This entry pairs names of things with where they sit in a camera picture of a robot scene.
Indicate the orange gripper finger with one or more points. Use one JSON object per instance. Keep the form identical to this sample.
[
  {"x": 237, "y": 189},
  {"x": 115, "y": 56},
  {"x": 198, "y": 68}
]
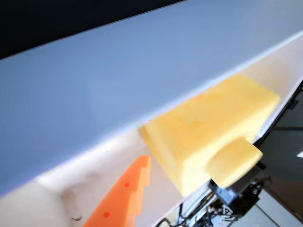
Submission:
[{"x": 118, "y": 198}]

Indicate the white open cardboard box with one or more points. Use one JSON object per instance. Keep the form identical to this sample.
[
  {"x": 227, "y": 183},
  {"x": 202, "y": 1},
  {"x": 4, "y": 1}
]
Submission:
[{"x": 94, "y": 94}]

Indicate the yellow toy block with stud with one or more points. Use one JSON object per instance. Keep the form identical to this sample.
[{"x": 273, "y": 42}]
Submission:
[{"x": 201, "y": 132}]

